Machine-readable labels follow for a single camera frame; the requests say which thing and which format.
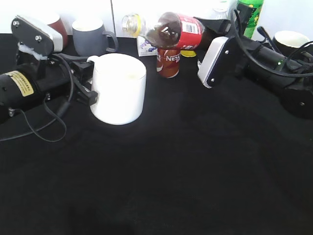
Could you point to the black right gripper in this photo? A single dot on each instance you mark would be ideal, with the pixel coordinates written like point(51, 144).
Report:
point(230, 28)

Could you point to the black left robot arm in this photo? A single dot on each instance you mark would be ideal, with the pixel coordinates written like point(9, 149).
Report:
point(11, 82)

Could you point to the grey ceramic mug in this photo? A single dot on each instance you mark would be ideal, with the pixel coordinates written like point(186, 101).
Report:
point(91, 38)

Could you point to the cola bottle red label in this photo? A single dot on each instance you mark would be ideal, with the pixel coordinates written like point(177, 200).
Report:
point(170, 31)

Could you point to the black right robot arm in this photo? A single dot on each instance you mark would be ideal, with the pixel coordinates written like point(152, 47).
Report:
point(291, 80)

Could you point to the white ceramic mug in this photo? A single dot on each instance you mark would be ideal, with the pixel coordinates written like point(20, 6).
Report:
point(120, 81)

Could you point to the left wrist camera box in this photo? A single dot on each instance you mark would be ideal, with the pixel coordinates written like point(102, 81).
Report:
point(35, 37)

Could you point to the green sprite bottle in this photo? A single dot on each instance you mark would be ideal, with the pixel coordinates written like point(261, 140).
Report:
point(256, 6)

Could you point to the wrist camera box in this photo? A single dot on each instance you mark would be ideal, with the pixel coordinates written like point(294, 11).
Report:
point(220, 59)
point(35, 37)

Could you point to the brown ceramic mug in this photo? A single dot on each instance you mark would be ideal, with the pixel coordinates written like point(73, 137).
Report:
point(54, 20)

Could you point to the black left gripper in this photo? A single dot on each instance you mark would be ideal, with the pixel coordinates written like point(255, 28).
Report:
point(42, 76)

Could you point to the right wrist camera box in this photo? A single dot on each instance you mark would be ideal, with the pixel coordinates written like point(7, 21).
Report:
point(220, 59)

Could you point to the white blueberry milk carton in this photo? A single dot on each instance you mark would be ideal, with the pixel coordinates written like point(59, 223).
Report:
point(144, 48)

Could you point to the brown Nescafe coffee bottle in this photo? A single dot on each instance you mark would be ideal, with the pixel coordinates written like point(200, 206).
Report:
point(167, 64)

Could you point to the black ceramic mug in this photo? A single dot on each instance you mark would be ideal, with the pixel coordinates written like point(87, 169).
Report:
point(288, 41)

